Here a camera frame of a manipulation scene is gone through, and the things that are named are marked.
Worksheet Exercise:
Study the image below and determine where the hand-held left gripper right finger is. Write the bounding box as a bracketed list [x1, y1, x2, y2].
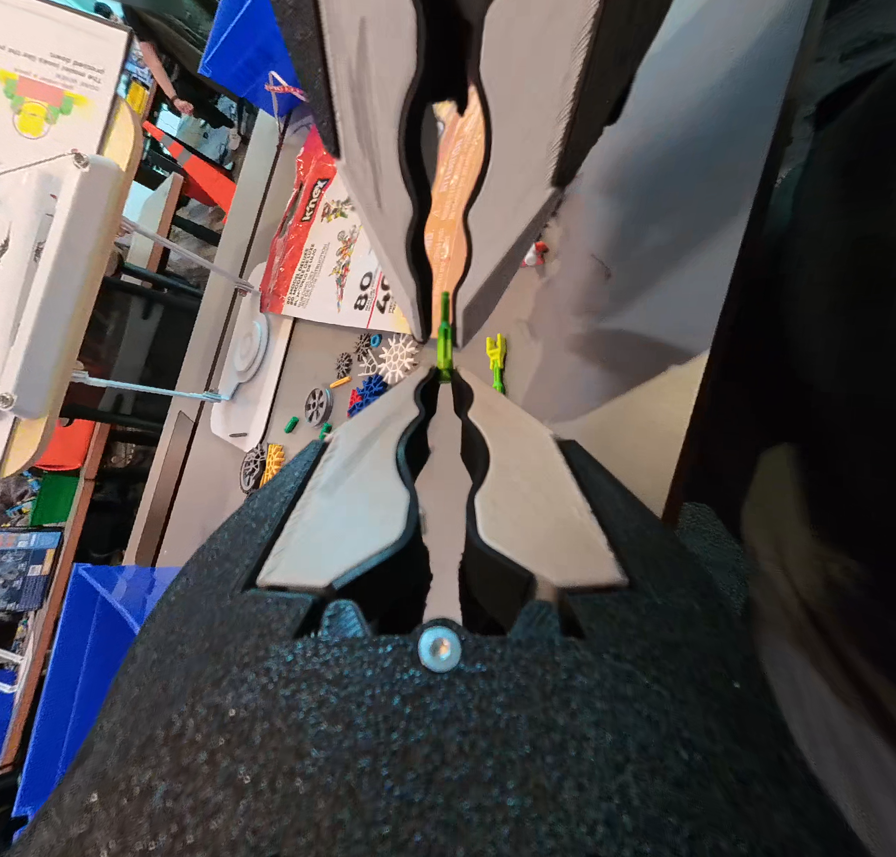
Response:
[451, 367, 629, 600]

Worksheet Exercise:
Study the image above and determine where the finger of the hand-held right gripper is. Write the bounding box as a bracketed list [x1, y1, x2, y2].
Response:
[313, 0, 433, 343]
[455, 0, 610, 350]

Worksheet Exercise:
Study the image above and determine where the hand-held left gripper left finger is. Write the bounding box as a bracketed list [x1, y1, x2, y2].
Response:
[256, 367, 441, 597]

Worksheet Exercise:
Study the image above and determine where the grey spoked wheel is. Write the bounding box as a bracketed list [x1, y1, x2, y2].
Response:
[239, 444, 270, 496]

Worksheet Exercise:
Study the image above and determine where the white snowflake connector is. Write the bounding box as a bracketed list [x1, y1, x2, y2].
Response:
[378, 334, 421, 382]

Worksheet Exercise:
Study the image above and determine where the white document stand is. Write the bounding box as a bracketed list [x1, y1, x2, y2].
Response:
[0, 101, 296, 481]

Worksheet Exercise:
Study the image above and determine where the orange plastic crate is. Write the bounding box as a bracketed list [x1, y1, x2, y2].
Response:
[34, 419, 97, 473]

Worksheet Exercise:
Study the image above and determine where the green storage box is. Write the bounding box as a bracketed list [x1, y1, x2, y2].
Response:
[29, 474, 83, 527]

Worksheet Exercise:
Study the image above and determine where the white instruction sheet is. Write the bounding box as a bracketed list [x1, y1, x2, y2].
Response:
[0, 0, 134, 165]

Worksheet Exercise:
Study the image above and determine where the dark blue toy box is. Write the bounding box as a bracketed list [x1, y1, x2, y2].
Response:
[0, 529, 65, 611]

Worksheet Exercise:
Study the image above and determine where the orange red frame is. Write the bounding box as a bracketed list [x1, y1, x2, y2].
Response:
[140, 122, 239, 207]

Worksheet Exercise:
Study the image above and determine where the black metal frame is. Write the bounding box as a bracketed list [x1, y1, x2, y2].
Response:
[98, 87, 242, 410]

